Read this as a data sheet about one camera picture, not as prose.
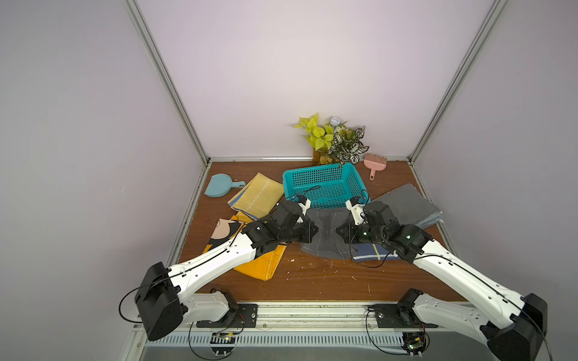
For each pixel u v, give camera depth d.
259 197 1.04
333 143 0.91
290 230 0.59
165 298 0.39
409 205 0.98
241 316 0.73
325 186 1.10
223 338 0.72
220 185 1.11
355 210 0.68
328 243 0.77
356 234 0.63
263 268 0.83
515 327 0.37
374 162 1.18
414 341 0.69
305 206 0.69
